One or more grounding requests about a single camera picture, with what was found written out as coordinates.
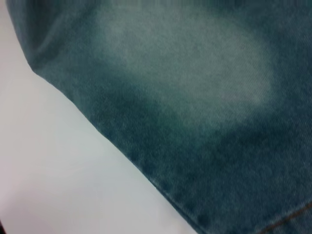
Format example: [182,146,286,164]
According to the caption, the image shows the blue denim shorts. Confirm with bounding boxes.
[4,0,312,234]

